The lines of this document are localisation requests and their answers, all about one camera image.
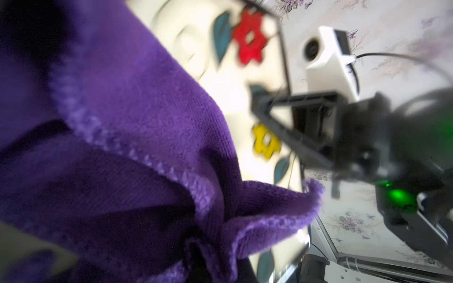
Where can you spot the purple cloth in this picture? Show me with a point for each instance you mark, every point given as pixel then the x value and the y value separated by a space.
pixel 110 150

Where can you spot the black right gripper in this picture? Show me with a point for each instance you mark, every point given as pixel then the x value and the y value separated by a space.
pixel 352 140

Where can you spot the square floral plate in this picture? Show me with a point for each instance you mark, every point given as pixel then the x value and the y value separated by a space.
pixel 234 50

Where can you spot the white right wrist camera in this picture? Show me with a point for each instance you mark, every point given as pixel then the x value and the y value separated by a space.
pixel 328 58

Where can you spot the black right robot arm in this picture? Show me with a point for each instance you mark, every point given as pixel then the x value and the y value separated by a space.
pixel 406 153

